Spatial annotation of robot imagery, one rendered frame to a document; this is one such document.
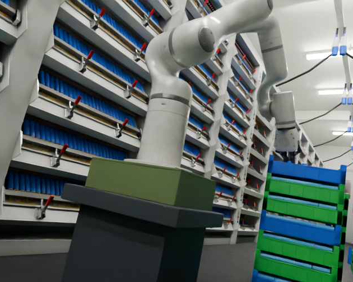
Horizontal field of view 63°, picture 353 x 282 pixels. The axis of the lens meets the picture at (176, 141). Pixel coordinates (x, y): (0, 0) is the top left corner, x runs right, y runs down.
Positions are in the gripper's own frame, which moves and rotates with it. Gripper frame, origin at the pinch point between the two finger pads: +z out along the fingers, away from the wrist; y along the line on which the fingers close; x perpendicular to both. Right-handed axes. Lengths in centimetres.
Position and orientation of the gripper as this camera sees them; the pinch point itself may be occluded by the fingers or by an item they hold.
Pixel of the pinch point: (289, 161)
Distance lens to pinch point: 141.2
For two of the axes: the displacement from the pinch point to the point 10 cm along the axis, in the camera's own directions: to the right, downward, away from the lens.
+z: 1.4, 9.8, 1.2
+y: 6.8, -0.1, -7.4
